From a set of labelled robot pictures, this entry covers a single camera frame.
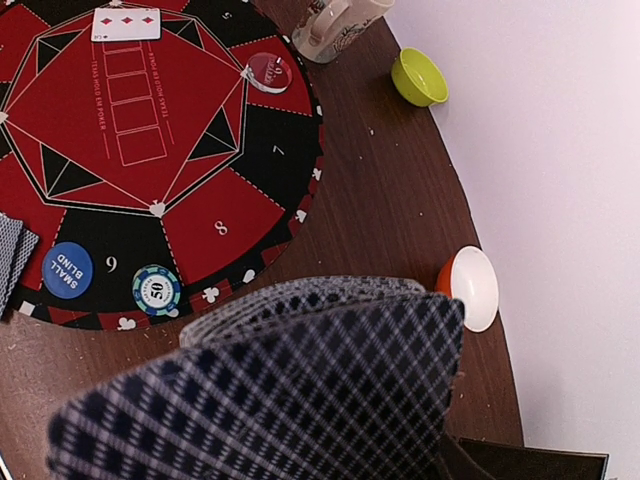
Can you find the blue playing card deck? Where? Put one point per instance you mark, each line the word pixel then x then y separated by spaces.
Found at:
pixel 317 378

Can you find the teal poker chip stack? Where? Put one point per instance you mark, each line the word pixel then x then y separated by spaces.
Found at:
pixel 156 291

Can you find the three of diamonds card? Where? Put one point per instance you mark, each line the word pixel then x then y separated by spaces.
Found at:
pixel 126 24

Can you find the orange white bowl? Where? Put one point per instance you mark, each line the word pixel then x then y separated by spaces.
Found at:
pixel 470 277

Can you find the round red black poker mat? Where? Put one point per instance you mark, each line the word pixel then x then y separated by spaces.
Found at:
pixel 152 152

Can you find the clear dealer button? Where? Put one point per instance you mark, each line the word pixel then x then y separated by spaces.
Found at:
pixel 269 73

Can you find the green bowl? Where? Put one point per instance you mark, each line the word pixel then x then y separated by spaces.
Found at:
pixel 418 79

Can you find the white printed mug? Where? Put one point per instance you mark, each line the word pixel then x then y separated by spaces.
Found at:
pixel 329 27

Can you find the blue small blind button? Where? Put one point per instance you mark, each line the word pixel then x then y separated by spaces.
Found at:
pixel 67 270

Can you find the black poker chip case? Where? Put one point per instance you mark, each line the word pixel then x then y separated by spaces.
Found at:
pixel 514 462

